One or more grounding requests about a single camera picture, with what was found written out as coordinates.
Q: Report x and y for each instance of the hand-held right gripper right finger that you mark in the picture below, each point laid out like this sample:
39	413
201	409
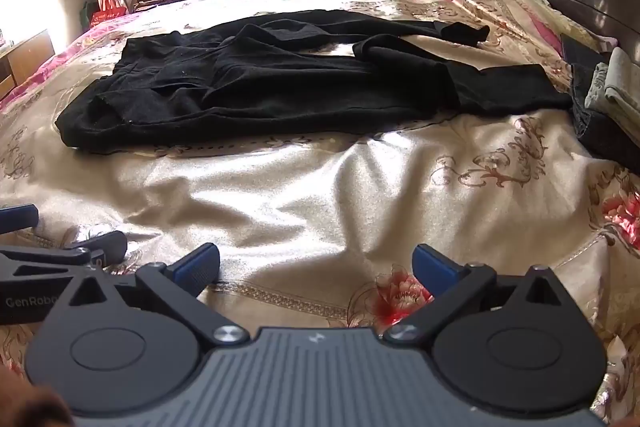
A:
434	268

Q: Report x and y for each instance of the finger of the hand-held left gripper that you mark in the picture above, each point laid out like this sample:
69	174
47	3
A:
17	217
111	247

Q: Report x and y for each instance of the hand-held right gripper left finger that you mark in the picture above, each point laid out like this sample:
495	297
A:
197	268

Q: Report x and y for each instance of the black pants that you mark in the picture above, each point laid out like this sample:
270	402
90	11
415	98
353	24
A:
275	82

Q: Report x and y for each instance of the floral satin bedspread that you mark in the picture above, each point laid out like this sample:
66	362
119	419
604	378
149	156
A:
300	197

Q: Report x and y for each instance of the wooden cabinet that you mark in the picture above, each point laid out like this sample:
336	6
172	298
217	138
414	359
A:
25	62

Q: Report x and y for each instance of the dark folded jeans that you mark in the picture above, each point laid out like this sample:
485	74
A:
600	132

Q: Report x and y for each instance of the red gift bag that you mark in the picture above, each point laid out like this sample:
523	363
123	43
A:
107	13

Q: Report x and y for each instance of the grey-green folded cloth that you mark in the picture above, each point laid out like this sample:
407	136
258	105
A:
597	89

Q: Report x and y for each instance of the beige folded cloth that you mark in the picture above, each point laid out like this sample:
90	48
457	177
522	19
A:
625	87

